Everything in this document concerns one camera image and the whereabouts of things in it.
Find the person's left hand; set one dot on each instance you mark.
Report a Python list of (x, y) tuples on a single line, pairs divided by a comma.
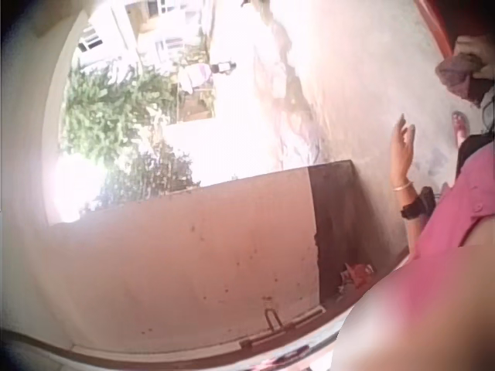
[(401, 158)]

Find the person's right hand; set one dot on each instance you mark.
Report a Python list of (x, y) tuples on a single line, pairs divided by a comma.
[(476, 54)]

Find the person's left fingers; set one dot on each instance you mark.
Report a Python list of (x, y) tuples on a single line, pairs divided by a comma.
[(399, 125)]

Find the mauve cloth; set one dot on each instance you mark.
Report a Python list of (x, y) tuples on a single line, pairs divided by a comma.
[(453, 75)]

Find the person's legs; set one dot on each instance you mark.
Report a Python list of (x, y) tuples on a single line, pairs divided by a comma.
[(461, 129)]

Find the black wrist band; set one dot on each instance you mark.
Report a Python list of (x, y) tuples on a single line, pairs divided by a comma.
[(412, 211)]

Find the red crumpled litter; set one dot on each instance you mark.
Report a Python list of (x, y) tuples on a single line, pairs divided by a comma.
[(356, 272)]

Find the hanging pale laundry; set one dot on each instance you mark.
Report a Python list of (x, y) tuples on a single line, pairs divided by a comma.
[(196, 77)]

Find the metal door latch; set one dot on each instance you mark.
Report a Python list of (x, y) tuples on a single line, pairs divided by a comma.
[(272, 322)]

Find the brown metal door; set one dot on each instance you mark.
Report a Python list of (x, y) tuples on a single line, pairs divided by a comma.
[(185, 255)]

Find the white building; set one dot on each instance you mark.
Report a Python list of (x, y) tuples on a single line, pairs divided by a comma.
[(127, 27)]

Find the green bushes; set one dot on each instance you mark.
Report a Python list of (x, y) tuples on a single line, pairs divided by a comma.
[(108, 120)]

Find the red door frame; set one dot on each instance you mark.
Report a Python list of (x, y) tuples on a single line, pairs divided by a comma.
[(435, 23)]

